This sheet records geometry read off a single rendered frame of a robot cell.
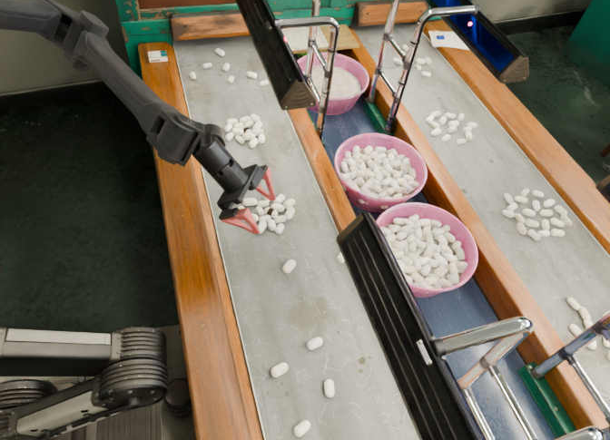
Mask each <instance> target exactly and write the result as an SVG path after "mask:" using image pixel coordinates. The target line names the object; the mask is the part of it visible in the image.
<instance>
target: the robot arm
mask: <svg viewBox="0 0 610 440"><path fill-rule="evenodd" d="M65 28H66V29H68V30H65ZM0 29H4V30H14V31H24V32H33V33H38V34H40V35H41V36H42V37H44V38H45V39H47V40H48V41H50V42H51V43H53V44H55V45H56V46H58V47H59V48H61V49H62V50H64V55H63V57H64V58H65V59H66V61H67V62H68V63H69V64H70V65H71V66H72V67H73V68H75V69H77V70H80V71H84V72H88V73H90V72H91V69H92V70H93V71H94V72H95V73H96V74H97V75H98V76H99V78H100V79H101V80H102V81H103V82H104V83H105V84H106V85H107V86H108V87H109V88H110V89H111V91H112V92H113V93H114V94H115V95H116V96H117V97H118V98H119V99H120V100H121V101H122V103H123V104H124V105H125V106H126V107H127V108H128V109H129V110H130V111H131V112H132V113H133V115H134V116H135V118H136V119H137V121H138V122H139V124H140V125H141V128H142V130H143V131H144V132H145V133H146V134H147V137H146V140H147V141H148V142H149V143H150V144H151V145H152V146H153V148H154V149H155V150H156V151H157V155H158V157H160V158H161V159H162V160H164V161H167V162H169V163H171V164H173V165H175V163H178V164H180V165H181V166H183V167H185V165H186V163H187V161H188V160H189V159H190V157H191V155H192V156H193V157H194V158H195V159H196V160H197V161H198V162H199V163H200V165H201V166H202V167H203V168H204V169H205V170H206V171H207V172H208V173H209V174H210V175H211V176H212V177H213V178H214V179H215V180H216V181H217V183H218V184H219V185H220V186H221V187H222V188H223V189H224V192H223V193H222V195H221V197H220V198H219V200H218V201H217V205H218V207H219V208H220V209H221V210H222V212H221V214H220V216H219V219H220V220H221V221H222V222H224V223H227V224H231V225H233V226H237V227H240V228H243V229H245V230H247V231H249V232H251V233H253V234H258V233H260V231H259V229H258V226H257V224H256V222H255V220H254V218H253V217H252V215H251V212H250V210H249V209H248V208H245V209H241V210H239V209H238V208H234V209H232V206H233V204H234V203H235V204H240V203H243V197H244V195H245V193H246V192H247V190H249V191H253V190H256V191H258V192H259V193H260V194H261V195H263V196H264V197H265V198H267V199H268V200H270V201H272V200H276V198H275V194H274V189H273V186H272V179H271V169H270V168H269V166H268V165H267V164H266V165H262V166H259V165H258V164H254V165H252V166H249V167H245V168H242V167H241V166H240V164H239V163H238V162H237V161H236V160H235V159H234V158H233V157H232V155H231V154H230V153H229V152H228V151H227V149H226V148H225V140H224V133H223V131H222V129H221V128H220V127H219V126H218V125H216V124H213V123H207V124H203V123H201V122H196V121H194V120H192V119H190V118H188V117H187V116H186V115H185V114H182V113H180V112H179V111H178V110H177V109H176V108H175V107H173V106H170V105H169V104H168V103H166V102H164V101H163V100H162V99H161V98H160V97H159V96H158V95H157V94H156V93H155V92H154V91H153V90H152V89H151V88H150V87H149V86H148V85H147V84H146V83H145V82H144V81H143V80H142V79H141V78H140V77H139V76H138V75H137V74H136V73H135V72H134V71H133V70H132V69H131V68H130V67H129V66H128V65H127V64H126V63H125V62H124V61H123V60H122V59H121V58H120V57H119V56H118V55H117V54H116V53H115V52H114V51H113V49H112V48H111V46H110V45H109V43H108V41H107V40H106V39H105V37H106V35H107V33H108V30H109V28H108V27H107V26H106V25H105V24H104V23H103V22H102V21H101V20H100V19H99V18H98V17H96V16H95V15H92V14H91V13H88V12H86V11H84V10H82V11H81V13H80V14H77V13H76V12H75V11H73V10H71V9H69V8H67V7H66V6H64V5H61V4H60V3H58V2H56V1H55V0H0ZM261 180H265V181H266V184H267V187H268V190H269V193H270V194H269V193H268V192H267V191H265V190H264V189H263V188H262V187H261V186H260V182H261ZM237 219H239V220H237ZM240 220H245V221H246V222H247V223H248V224H249V225H250V226H251V227H250V226H248V225H246V224H245V223H243V222H241V221H240Z"/></svg>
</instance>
